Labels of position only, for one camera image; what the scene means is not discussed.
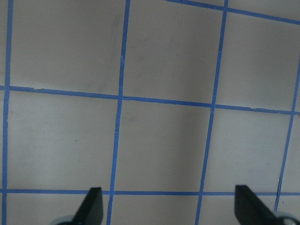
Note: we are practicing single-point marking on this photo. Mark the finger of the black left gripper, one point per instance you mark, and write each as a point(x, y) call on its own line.
point(91, 210)

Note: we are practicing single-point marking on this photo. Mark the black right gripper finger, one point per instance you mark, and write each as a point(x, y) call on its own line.
point(250, 210)

